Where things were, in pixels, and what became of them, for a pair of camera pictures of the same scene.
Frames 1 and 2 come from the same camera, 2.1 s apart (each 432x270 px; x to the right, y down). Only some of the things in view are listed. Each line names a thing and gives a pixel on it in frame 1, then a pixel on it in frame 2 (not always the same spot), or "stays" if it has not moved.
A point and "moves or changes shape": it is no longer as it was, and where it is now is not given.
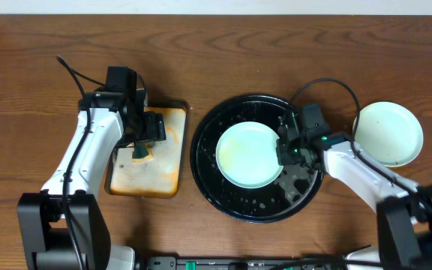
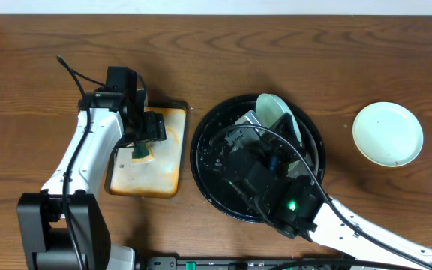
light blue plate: [246, 155] moves or changes shape
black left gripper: [150, 133] stays
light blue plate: [389, 132] stays
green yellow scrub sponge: [142, 152] stays
